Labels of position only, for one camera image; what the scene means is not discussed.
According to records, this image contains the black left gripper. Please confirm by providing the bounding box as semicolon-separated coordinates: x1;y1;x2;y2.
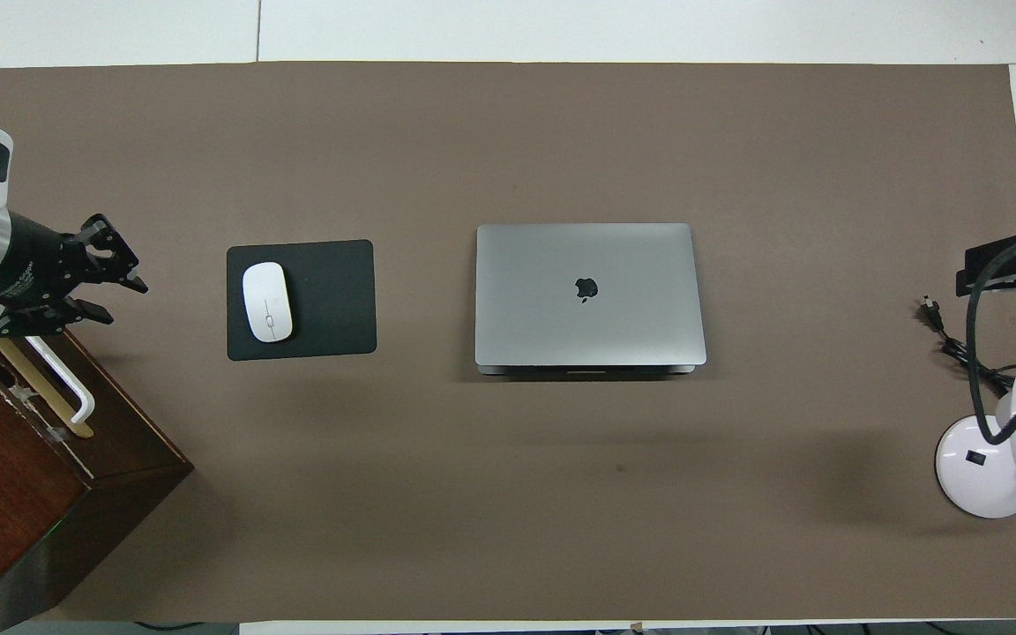
0;212;149;339

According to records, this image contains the grey laptop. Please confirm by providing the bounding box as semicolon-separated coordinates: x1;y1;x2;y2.
474;222;708;378

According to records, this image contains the white computer mouse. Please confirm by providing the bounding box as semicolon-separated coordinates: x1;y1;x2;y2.
242;261;295;343

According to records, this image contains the dark brown wooden box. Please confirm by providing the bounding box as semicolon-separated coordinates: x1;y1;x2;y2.
0;295;195;631

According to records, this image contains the white desk lamp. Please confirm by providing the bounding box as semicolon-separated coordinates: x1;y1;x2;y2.
934;363;1016;519

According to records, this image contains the black mouse pad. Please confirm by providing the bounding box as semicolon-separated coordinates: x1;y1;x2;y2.
226;239;377;362

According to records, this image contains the brown table mat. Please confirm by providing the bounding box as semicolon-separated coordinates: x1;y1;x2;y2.
0;62;1016;623

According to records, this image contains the black lamp power cable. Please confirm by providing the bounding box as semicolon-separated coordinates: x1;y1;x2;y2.
916;297;1016;493

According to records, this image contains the white box handle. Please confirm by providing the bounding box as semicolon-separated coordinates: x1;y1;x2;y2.
0;304;96;426

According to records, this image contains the brass handle plate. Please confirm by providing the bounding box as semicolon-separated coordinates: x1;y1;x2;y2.
0;310;94;439

